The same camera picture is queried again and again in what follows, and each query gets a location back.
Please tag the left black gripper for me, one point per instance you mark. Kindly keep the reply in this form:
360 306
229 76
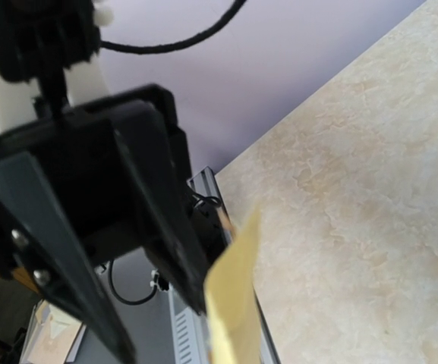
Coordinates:
118 191

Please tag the brown sticker sheet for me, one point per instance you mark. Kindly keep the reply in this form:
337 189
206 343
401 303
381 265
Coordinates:
231 308

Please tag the front aluminium rail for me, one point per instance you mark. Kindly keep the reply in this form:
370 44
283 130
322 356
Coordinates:
190 333

